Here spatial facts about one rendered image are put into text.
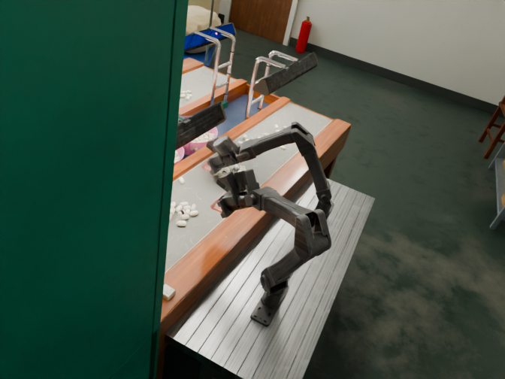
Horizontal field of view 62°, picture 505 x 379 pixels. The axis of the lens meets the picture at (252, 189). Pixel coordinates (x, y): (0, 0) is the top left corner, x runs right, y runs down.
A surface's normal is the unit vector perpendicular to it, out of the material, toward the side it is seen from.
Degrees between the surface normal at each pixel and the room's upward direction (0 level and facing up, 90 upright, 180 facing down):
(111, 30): 90
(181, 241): 0
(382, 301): 0
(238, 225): 0
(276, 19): 90
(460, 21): 90
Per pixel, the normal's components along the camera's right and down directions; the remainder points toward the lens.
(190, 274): 0.18, -0.79
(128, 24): 0.85, 0.43
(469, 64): -0.43, 0.48
